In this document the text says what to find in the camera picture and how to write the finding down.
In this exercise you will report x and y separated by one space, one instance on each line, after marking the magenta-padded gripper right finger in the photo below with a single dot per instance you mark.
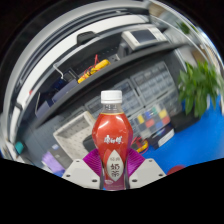
148 173

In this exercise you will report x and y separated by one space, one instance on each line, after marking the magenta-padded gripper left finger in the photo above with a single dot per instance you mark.
79 173

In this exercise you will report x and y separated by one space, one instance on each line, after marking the red drink bottle white cap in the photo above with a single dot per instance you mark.
112 136

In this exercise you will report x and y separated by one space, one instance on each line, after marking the dark grey flat box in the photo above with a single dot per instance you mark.
61 155

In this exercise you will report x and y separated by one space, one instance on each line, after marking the yellow multimeter with red leads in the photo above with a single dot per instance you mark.
141 146

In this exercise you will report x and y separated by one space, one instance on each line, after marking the black box with white label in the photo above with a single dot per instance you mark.
161 138

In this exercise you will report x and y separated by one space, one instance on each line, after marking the white perforated tray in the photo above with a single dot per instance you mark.
73 133

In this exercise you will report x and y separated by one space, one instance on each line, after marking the clear organizer box colourful parts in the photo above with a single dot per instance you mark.
151 120

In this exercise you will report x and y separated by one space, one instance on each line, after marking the flat black case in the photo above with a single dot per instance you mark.
183 121

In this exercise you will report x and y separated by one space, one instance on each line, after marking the green potted plant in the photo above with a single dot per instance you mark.
200 86

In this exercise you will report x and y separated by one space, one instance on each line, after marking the yellow tool with red leads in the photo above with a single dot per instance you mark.
95 69

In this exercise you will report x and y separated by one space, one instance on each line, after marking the black overhead lamp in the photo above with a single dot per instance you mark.
86 37

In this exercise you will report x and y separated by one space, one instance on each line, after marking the white bench instrument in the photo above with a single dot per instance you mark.
143 36

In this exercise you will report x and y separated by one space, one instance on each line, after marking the white shelf unit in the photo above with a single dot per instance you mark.
186 30

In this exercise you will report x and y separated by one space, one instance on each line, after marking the black wall shelf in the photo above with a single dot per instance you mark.
100 86

